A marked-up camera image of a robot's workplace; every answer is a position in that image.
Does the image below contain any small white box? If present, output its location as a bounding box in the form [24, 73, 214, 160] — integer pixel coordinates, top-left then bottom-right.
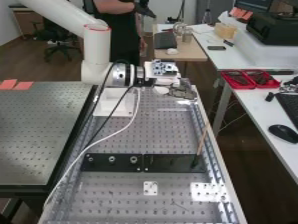
[93, 87, 140, 118]

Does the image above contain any red tray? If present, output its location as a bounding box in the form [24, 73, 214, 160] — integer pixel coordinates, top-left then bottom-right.
[220, 69, 258, 90]
[245, 68, 282, 89]

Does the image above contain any white desk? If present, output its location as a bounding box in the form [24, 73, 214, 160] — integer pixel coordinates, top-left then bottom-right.
[212, 73, 298, 188]
[191, 22, 298, 76]

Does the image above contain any black printer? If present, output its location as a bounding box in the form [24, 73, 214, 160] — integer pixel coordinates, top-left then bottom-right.
[245, 9, 298, 47]

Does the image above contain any small cardboard box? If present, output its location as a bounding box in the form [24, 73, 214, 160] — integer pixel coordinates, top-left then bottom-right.
[213, 22, 238, 40]

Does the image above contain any small white plate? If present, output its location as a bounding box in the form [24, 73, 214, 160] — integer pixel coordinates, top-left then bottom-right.
[141, 180, 160, 197]

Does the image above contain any black mouse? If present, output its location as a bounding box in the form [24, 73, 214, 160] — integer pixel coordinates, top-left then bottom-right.
[268, 123, 298, 145]

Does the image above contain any clear box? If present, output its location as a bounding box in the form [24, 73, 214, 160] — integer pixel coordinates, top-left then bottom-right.
[38, 84, 250, 224]

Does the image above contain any thin stick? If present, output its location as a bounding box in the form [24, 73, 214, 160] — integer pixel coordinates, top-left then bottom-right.
[191, 121, 212, 169]

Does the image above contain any orange card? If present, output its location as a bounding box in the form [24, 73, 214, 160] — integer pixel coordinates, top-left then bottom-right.
[0, 79, 19, 91]
[12, 81, 35, 91]
[238, 10, 254, 21]
[229, 7, 245, 17]

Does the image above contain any wooden desk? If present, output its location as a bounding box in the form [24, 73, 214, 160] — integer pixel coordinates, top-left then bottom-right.
[152, 23, 209, 63]

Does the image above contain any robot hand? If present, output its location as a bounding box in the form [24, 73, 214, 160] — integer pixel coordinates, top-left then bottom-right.
[144, 59, 200, 101]

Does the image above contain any black office chair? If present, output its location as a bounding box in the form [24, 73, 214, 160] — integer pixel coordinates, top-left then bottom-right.
[31, 18, 84, 63]

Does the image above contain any black cable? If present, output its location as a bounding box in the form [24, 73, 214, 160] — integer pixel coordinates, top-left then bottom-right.
[79, 59, 137, 153]

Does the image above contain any computer monitor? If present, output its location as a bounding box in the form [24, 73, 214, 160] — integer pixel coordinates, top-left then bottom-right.
[233, 0, 274, 14]

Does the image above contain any black keyboard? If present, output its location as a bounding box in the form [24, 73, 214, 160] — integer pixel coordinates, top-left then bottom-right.
[276, 92, 298, 132]

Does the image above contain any person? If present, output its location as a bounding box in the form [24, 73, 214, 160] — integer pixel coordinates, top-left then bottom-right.
[92, 0, 157, 66]

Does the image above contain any black plate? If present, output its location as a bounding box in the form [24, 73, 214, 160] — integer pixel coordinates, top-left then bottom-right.
[80, 152, 209, 174]

